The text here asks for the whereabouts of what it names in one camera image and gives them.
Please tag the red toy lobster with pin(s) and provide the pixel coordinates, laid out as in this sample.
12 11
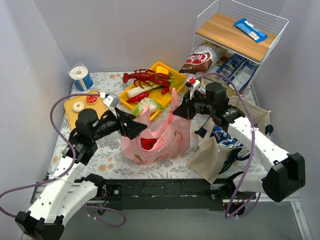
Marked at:
148 77

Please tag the red toy bell pepper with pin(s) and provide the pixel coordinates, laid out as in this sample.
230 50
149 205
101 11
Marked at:
148 143

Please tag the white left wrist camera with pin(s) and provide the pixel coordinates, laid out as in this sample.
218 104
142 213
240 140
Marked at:
110 100

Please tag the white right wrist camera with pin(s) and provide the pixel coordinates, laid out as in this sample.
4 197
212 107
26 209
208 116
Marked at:
192 84

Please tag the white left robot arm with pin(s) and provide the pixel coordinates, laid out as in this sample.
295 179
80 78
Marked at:
47 216

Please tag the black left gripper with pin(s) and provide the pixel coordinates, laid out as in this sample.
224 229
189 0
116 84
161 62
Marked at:
124 122

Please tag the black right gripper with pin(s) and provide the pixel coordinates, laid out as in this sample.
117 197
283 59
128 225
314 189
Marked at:
189 106

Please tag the white glazed donut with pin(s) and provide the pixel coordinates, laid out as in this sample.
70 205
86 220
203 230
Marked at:
78 106

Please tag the toy cauliflower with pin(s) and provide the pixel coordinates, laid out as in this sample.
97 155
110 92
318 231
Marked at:
147 102

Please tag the white wire shelf rack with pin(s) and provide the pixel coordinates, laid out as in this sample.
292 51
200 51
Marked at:
216 24

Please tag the toilet paper roll pack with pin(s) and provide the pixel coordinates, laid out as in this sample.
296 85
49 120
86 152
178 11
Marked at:
81 77

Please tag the small red toy pepper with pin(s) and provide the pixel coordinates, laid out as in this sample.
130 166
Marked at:
165 90

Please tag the white toy celery stalk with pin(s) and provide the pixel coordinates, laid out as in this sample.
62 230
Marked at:
139 90

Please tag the pink plastic bag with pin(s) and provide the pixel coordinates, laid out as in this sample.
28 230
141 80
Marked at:
173 134

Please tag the blue Doritos chips bag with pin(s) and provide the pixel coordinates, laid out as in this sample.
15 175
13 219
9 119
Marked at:
224 140

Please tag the beige canvas tote bag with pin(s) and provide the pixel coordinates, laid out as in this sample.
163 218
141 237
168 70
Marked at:
210 161

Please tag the small blue snack packet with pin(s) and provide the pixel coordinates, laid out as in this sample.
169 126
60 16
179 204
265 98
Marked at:
250 30

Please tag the blue Kettle chips bag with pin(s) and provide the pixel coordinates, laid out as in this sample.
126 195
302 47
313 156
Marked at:
239 70

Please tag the red strawberry donut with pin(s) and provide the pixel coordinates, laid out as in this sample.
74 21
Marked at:
91 100

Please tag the red toy chili pepper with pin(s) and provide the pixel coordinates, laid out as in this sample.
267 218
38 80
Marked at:
138 97

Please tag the yellow food tray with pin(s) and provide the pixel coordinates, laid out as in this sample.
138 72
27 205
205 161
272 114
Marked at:
156 93

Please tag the brown Chula chips bag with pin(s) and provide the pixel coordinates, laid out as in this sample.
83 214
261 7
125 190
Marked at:
202 58

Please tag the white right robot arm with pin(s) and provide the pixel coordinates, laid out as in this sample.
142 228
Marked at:
285 172

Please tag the orange donut tray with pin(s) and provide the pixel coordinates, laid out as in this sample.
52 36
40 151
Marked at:
72 116

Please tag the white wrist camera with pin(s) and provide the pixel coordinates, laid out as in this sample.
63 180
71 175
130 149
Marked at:
110 100
192 84

